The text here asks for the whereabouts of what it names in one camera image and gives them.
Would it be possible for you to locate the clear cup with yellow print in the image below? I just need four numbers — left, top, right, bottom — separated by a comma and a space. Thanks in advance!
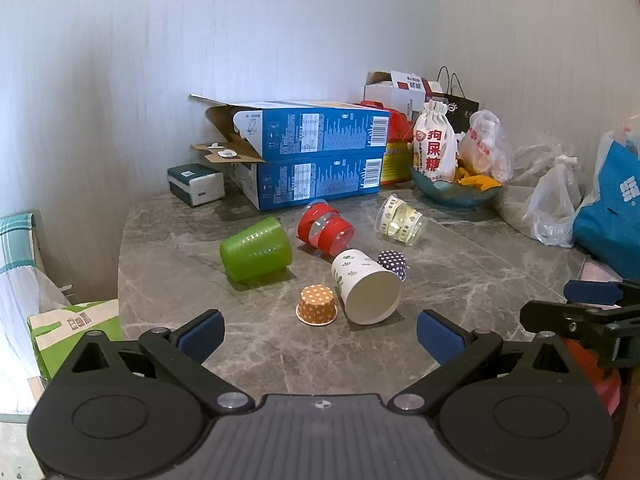
375, 193, 430, 247

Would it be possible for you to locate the white plastic bag red print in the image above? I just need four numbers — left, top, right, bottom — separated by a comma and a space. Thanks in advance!
457, 109, 515, 184

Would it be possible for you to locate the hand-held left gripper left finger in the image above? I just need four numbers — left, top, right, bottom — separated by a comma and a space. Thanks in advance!
49, 309, 256, 416

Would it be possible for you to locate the yellow and red box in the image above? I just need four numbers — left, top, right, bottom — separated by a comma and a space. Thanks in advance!
380, 139, 419, 187

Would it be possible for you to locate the orange polka dot paper cup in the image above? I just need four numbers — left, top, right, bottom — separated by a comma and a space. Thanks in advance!
296, 284, 339, 326

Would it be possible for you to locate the clear cup with red bands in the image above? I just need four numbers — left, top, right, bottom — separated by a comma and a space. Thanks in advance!
297, 199, 356, 253

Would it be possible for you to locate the white cardboard box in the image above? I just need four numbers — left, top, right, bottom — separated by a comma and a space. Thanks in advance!
363, 70, 444, 112

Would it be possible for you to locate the green and white paper bag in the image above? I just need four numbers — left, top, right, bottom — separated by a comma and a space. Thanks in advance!
27, 298, 124, 381

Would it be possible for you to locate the black paper bag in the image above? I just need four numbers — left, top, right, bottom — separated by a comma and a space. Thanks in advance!
436, 66, 482, 134

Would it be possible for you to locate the green and white tissue box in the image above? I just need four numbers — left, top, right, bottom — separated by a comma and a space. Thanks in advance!
167, 163, 226, 207

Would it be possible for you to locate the white cloth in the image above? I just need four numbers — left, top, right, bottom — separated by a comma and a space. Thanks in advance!
0, 259, 72, 403

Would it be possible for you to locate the teal glass bowl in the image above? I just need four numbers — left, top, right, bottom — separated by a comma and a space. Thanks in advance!
408, 164, 504, 207

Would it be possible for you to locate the checked green cloth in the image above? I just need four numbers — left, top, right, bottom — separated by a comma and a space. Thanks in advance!
0, 212, 40, 275

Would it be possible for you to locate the green plastic cup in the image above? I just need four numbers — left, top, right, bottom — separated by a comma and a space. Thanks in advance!
219, 216, 293, 282

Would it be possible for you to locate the open blue cardboard box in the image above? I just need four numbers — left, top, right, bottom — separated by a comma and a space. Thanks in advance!
189, 93, 392, 164

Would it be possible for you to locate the blue shopping bag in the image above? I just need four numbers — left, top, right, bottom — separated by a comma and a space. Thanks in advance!
572, 130, 640, 281

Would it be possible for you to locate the white drawstring pouch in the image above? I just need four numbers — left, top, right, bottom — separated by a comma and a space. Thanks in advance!
412, 100, 460, 184

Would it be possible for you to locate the white paper cup cactus print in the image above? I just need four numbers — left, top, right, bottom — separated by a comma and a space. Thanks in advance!
331, 248, 403, 325

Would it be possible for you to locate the closed blue cardboard box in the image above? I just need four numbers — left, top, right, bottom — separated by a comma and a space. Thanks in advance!
226, 152, 386, 212

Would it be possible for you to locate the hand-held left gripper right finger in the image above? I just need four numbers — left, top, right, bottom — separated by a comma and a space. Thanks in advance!
387, 310, 590, 415

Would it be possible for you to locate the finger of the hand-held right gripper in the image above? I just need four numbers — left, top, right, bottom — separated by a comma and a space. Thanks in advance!
563, 279, 640, 307
519, 300, 608, 348

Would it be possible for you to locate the orange plastic object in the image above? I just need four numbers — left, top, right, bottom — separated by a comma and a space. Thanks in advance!
562, 337, 624, 417

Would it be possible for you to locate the red tin box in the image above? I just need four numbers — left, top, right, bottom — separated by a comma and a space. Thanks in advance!
360, 101, 417, 142

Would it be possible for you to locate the orange snack packet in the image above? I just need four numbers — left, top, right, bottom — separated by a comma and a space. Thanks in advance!
456, 162, 502, 192

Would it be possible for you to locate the clear plastic bag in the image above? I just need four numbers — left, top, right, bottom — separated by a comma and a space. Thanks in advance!
500, 142, 585, 248

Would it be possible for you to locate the dark blue polka dot paper cup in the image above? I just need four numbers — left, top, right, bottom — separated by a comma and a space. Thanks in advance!
377, 250, 408, 282

